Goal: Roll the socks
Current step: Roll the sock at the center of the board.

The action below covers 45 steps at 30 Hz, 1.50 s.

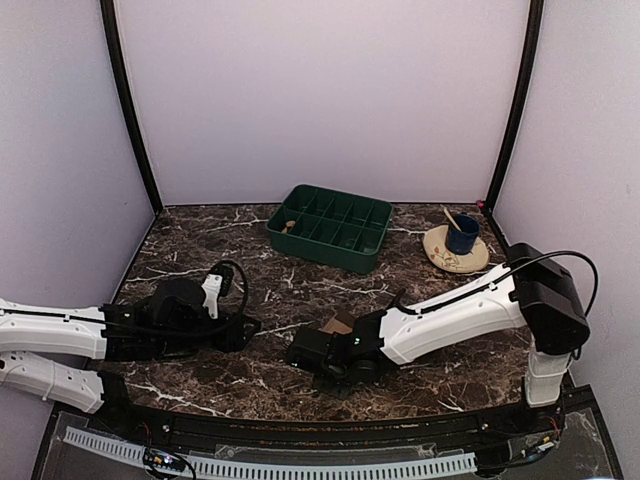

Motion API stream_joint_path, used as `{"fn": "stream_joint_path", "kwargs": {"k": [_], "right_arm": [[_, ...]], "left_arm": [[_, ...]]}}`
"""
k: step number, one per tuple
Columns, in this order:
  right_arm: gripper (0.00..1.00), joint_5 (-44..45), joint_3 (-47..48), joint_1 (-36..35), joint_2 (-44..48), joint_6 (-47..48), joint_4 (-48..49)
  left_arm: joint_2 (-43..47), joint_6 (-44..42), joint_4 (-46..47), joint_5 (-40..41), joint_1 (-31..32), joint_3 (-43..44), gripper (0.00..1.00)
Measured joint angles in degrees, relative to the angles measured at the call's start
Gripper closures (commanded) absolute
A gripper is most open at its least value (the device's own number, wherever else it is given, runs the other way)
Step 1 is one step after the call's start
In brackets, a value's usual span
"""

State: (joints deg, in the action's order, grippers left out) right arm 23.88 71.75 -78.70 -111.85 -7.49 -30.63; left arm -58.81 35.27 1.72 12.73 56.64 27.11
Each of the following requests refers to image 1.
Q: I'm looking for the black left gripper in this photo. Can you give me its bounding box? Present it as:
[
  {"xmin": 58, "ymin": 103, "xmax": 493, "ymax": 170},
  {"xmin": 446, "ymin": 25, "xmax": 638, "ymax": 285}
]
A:
[{"xmin": 156, "ymin": 308, "xmax": 260, "ymax": 356}]

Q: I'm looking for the tan brown sock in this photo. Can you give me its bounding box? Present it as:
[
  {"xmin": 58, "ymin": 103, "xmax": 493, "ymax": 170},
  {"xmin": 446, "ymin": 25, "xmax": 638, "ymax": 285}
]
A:
[{"xmin": 320, "ymin": 311, "xmax": 356, "ymax": 334}]

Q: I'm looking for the brown argyle sock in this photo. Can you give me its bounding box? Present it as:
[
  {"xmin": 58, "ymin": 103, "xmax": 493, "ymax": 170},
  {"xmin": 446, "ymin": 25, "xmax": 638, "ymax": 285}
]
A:
[{"xmin": 282, "ymin": 220, "xmax": 296, "ymax": 234}]

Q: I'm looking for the green compartment tray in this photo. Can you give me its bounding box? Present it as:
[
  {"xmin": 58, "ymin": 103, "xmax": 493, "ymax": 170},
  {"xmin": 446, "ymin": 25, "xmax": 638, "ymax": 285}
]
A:
[{"xmin": 267, "ymin": 184, "xmax": 393, "ymax": 274}]

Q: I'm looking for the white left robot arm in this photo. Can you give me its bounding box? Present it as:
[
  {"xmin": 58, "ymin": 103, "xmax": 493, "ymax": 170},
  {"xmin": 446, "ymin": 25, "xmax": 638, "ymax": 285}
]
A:
[{"xmin": 1, "ymin": 295, "xmax": 261, "ymax": 436}]

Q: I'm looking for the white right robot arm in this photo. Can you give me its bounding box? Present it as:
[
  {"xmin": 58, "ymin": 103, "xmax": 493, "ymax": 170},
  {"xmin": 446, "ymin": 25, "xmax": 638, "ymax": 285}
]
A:
[{"xmin": 309, "ymin": 243, "xmax": 597, "ymax": 434}]

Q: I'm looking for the small circuit board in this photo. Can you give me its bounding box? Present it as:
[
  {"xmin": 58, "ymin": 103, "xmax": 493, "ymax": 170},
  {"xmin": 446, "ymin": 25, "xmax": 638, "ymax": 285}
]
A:
[{"xmin": 142, "ymin": 448, "xmax": 187, "ymax": 475}]

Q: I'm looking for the cream floral plate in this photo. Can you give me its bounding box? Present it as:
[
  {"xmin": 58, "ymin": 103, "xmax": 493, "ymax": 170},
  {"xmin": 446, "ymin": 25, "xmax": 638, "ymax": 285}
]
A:
[{"xmin": 422, "ymin": 225, "xmax": 490, "ymax": 274}]

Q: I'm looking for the dark blue mug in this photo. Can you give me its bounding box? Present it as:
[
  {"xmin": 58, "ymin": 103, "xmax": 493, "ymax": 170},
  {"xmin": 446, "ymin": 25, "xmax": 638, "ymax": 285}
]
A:
[{"xmin": 445, "ymin": 214, "xmax": 480, "ymax": 255}]

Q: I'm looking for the wooden spoon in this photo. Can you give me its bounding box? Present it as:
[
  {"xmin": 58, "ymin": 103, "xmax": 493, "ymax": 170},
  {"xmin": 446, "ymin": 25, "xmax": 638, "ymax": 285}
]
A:
[{"xmin": 443, "ymin": 207, "xmax": 462, "ymax": 232}]

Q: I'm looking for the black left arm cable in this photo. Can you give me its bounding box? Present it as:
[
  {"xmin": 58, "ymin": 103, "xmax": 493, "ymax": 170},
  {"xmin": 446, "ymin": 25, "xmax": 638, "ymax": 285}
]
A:
[{"xmin": 124, "ymin": 259, "xmax": 251, "ymax": 339}]

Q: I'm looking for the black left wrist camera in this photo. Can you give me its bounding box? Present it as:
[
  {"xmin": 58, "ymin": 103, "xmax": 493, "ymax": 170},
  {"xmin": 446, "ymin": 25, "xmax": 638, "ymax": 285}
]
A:
[{"xmin": 148, "ymin": 267, "xmax": 234, "ymax": 332}]

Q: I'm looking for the white slotted cable duct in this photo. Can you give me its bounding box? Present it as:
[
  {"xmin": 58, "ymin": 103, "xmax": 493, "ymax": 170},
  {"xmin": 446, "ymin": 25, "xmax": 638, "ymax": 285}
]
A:
[{"xmin": 63, "ymin": 427, "xmax": 478, "ymax": 479}]

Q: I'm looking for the black front table rail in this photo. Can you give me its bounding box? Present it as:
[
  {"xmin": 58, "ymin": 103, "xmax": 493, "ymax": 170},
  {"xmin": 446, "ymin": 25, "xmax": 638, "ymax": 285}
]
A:
[{"xmin": 129, "ymin": 404, "xmax": 554, "ymax": 448}]

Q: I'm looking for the black left frame post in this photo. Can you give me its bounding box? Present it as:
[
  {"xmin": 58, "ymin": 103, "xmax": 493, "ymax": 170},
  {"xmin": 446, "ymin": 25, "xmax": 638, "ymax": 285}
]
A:
[{"xmin": 99, "ymin": 0, "xmax": 164, "ymax": 216}]

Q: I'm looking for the black frame post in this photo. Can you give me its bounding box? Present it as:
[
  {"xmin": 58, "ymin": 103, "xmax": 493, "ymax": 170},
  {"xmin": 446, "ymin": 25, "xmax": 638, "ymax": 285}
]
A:
[
  {"xmin": 99, "ymin": 0, "xmax": 164, "ymax": 216},
  {"xmin": 483, "ymin": 0, "xmax": 545, "ymax": 217}
]

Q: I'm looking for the black right frame post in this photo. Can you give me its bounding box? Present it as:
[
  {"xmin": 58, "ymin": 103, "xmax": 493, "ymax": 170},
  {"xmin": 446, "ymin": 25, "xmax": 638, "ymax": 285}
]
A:
[{"xmin": 483, "ymin": 0, "xmax": 545, "ymax": 217}]

